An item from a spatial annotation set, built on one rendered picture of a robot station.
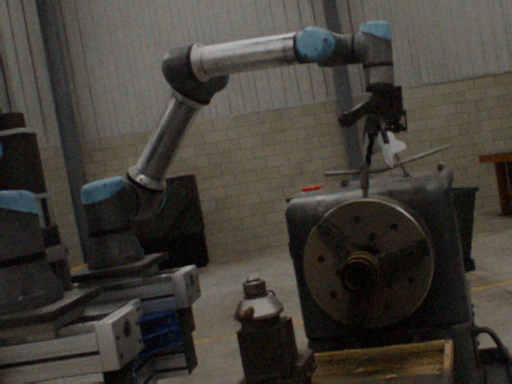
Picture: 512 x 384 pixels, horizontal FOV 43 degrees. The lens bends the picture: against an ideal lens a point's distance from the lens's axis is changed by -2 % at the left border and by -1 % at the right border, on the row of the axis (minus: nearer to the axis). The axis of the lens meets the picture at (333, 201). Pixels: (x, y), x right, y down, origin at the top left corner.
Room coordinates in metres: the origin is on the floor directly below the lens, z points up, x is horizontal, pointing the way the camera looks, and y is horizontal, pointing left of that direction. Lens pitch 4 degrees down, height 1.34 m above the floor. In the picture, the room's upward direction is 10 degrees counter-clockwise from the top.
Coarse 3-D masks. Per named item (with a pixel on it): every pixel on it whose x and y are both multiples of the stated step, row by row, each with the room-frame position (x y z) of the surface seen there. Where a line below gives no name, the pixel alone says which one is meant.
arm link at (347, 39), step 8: (344, 40) 1.56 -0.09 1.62; (352, 40) 1.57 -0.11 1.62; (344, 48) 1.55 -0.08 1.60; (352, 48) 1.56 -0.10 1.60; (344, 56) 1.56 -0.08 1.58; (352, 56) 1.57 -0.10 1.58; (320, 64) 1.61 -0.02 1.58; (328, 64) 1.61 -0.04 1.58; (336, 64) 1.58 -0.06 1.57; (344, 64) 1.60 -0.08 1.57
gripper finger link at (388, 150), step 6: (378, 138) 1.55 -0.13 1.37; (390, 138) 1.54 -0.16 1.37; (390, 144) 1.52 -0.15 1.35; (396, 144) 1.53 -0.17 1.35; (402, 144) 1.54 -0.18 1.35; (384, 150) 1.51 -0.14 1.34; (390, 150) 1.51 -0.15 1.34; (396, 150) 1.52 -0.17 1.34; (402, 150) 1.53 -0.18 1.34; (384, 156) 1.52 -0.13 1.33; (390, 156) 1.51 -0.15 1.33; (390, 162) 1.51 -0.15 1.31
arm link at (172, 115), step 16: (208, 80) 1.69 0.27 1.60; (224, 80) 1.77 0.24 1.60; (176, 96) 1.73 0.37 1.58; (192, 96) 1.72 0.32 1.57; (208, 96) 1.74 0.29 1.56; (176, 112) 1.74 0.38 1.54; (192, 112) 1.76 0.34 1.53; (160, 128) 1.76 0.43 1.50; (176, 128) 1.76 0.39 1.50; (160, 144) 1.77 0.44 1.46; (176, 144) 1.78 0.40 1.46; (144, 160) 1.79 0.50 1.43; (160, 160) 1.78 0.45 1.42; (128, 176) 1.80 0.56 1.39; (144, 176) 1.79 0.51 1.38; (160, 176) 1.81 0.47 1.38; (144, 192) 1.79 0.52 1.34; (160, 192) 1.82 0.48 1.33; (144, 208) 1.80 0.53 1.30; (160, 208) 1.88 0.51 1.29
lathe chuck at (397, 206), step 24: (336, 216) 1.54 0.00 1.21; (360, 216) 1.53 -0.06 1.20; (384, 216) 1.52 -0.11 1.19; (408, 216) 1.51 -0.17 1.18; (312, 240) 1.56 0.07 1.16; (360, 240) 1.53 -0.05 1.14; (384, 240) 1.52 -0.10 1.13; (408, 240) 1.51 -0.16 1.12; (312, 264) 1.56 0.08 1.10; (336, 264) 1.55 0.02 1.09; (408, 264) 1.51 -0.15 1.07; (432, 264) 1.50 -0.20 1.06; (312, 288) 1.56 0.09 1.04; (336, 288) 1.55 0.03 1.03; (384, 288) 1.53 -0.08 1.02; (408, 288) 1.51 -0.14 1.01; (336, 312) 1.55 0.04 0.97; (384, 312) 1.53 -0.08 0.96; (408, 312) 1.52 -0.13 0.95
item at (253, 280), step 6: (252, 276) 1.00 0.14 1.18; (258, 276) 1.00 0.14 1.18; (246, 282) 1.00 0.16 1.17; (252, 282) 0.99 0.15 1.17; (258, 282) 0.99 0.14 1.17; (264, 282) 1.00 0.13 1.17; (246, 288) 0.99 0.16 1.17; (252, 288) 0.99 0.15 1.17; (258, 288) 0.99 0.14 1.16; (264, 288) 1.00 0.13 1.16; (246, 294) 0.99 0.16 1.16; (252, 294) 0.99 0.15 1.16; (258, 294) 0.99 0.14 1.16; (264, 294) 0.99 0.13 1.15
